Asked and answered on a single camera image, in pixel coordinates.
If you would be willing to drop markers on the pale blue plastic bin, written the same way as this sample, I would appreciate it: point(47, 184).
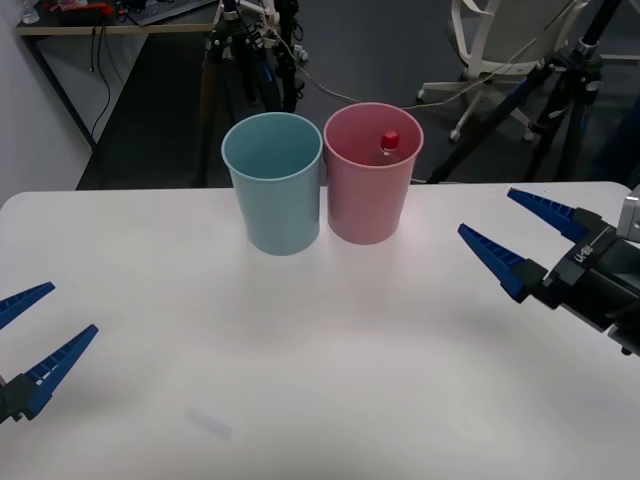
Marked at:
point(280, 215)

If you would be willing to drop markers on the black tripod with brown leg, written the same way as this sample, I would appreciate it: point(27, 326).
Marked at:
point(212, 100)

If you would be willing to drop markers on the pink plastic bin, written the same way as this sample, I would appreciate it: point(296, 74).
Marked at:
point(370, 205)

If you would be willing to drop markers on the black keyboard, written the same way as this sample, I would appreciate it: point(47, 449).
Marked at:
point(160, 11)

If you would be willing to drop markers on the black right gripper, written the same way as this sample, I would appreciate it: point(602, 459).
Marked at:
point(595, 285)

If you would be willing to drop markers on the black tripod with blue clamps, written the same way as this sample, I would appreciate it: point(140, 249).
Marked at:
point(500, 115)

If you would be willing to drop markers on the clear bottle with red cap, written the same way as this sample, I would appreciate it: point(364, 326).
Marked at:
point(390, 140)

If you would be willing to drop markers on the small clear bottle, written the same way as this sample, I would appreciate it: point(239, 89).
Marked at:
point(29, 12)

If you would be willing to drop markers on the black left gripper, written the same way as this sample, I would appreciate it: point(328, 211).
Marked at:
point(5, 402)

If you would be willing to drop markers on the white office chair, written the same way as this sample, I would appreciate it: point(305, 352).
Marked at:
point(505, 45)

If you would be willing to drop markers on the dark desk with wooden edge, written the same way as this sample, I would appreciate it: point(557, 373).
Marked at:
point(75, 19)

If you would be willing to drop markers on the red tool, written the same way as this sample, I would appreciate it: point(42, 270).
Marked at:
point(95, 7)

